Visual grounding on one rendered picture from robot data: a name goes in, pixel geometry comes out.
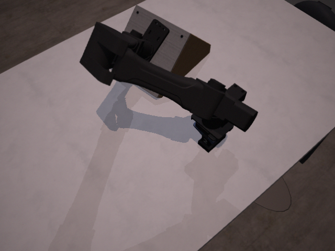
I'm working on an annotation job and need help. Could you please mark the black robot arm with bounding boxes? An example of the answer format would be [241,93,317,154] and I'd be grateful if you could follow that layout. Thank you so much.
[80,19,258,132]

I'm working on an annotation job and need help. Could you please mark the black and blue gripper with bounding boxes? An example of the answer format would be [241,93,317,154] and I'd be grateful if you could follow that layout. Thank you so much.
[191,114,234,144]

